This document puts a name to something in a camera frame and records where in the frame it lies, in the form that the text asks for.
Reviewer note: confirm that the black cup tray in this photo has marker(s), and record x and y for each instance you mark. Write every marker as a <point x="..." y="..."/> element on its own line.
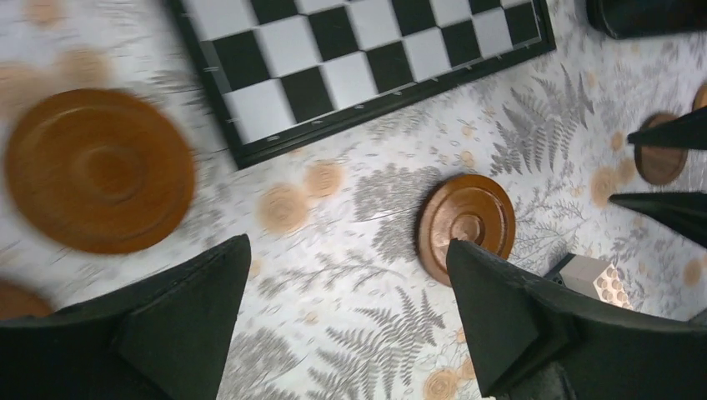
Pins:
<point x="623" y="19"/>

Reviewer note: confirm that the lego brick model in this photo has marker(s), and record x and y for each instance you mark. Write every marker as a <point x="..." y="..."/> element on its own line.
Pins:
<point x="591" y="277"/>

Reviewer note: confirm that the brown wooden ringed coaster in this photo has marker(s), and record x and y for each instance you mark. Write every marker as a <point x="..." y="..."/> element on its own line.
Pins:
<point x="19" y="302"/>
<point x="100" y="171"/>
<point x="468" y="207"/>

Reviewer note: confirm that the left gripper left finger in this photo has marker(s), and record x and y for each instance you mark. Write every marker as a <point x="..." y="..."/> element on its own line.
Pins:
<point x="164" y="337"/>

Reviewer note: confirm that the floral tablecloth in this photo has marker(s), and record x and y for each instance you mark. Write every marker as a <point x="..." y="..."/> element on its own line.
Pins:
<point x="337" y="305"/>

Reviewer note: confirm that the dark walnut coaster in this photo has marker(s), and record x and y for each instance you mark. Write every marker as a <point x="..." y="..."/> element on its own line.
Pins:
<point x="659" y="166"/>

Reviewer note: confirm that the light orange coaster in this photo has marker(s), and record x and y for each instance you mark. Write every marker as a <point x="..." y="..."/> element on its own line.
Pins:
<point x="700" y="100"/>

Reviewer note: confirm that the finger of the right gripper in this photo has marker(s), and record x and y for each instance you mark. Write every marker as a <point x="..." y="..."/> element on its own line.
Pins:
<point x="686" y="132"/>
<point x="682" y="212"/>

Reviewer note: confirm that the black white chessboard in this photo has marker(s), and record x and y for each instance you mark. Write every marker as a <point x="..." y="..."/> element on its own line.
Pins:
<point x="282" y="74"/>

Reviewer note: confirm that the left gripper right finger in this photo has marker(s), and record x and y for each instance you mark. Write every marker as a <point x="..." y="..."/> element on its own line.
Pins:
<point x="530" y="338"/>

